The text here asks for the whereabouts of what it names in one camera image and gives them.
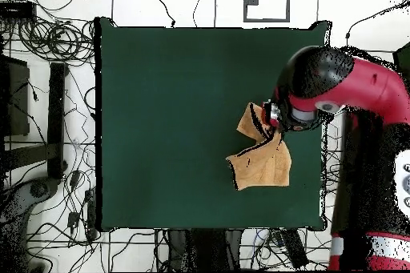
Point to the tan terry towel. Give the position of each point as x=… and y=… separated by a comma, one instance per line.
x=266, y=167

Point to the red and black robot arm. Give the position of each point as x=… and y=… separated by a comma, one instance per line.
x=368, y=90

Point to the dark green table cloth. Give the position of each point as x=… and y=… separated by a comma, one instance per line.
x=160, y=109

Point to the black power strip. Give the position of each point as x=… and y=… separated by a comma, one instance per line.
x=293, y=249

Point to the green cloth beside table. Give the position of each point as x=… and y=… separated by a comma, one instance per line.
x=404, y=58

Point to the black T-shaped stand base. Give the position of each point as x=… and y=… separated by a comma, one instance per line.
x=57, y=119

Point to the dark wheeled stand base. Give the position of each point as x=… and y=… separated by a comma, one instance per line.
x=38, y=189

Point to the black equipment box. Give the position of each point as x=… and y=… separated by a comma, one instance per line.
x=16, y=100

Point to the grey rectangular frame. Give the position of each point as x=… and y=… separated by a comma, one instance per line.
x=266, y=20

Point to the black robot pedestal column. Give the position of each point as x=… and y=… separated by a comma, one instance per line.
x=205, y=247

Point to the flat black switch box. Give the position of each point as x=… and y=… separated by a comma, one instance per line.
x=17, y=10

